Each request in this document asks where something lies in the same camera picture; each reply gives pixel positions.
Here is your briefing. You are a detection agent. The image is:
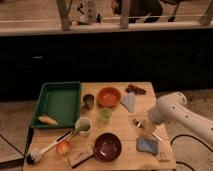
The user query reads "green spoon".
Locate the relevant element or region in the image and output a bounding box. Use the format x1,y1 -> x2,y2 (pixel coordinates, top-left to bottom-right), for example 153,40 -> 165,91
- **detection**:
70,125 -> 90,138

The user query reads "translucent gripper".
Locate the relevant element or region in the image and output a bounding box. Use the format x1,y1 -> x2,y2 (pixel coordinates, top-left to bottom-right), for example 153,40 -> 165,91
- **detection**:
132,118 -> 156,136

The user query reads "white dish brush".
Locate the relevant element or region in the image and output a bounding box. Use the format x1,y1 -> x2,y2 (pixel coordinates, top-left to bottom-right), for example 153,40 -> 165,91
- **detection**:
26,131 -> 72,165

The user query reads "blue sponge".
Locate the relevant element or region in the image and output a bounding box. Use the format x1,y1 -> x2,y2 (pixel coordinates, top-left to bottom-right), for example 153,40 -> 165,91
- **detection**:
136,137 -> 158,156

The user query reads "wooden block with black handle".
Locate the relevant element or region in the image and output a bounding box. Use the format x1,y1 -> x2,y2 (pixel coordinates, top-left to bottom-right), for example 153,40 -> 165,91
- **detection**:
70,149 -> 94,169

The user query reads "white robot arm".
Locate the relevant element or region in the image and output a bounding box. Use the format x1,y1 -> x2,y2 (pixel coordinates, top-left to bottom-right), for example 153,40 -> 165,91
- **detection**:
130,92 -> 213,145

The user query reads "green plastic tray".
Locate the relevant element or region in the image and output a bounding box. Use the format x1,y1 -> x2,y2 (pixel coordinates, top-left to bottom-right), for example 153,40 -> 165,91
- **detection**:
31,82 -> 81,129

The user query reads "wooden table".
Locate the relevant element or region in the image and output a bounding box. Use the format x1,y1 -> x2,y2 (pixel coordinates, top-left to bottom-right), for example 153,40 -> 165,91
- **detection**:
23,82 -> 176,171

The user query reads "white mug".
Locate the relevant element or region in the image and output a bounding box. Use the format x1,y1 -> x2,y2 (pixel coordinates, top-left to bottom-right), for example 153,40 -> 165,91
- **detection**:
75,117 -> 92,136

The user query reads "light blue cloth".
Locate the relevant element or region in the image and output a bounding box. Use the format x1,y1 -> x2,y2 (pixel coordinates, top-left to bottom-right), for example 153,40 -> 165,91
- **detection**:
121,92 -> 135,113

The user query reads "red yellow apple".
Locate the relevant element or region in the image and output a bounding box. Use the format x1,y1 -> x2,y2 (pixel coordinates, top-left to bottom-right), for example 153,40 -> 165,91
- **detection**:
56,140 -> 71,156

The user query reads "dark purple bowl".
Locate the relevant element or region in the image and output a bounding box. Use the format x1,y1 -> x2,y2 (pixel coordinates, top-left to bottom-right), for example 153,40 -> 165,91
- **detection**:
94,133 -> 122,162

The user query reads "small metal cup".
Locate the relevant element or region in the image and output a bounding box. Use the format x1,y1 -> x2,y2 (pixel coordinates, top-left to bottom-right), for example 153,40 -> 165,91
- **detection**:
83,94 -> 94,110

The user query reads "small green cup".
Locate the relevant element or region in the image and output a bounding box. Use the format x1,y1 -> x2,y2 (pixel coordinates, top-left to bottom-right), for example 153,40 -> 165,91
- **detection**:
99,108 -> 112,123

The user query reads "silver metal fork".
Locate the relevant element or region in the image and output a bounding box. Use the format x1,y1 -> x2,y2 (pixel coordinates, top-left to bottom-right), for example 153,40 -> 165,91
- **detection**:
136,121 -> 164,142

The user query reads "orange bowl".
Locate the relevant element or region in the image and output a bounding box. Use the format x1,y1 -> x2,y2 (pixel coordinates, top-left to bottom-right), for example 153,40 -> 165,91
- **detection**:
97,87 -> 121,107

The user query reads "black cable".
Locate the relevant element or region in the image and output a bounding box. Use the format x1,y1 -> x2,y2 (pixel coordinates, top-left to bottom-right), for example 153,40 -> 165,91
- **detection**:
170,133 -> 213,171

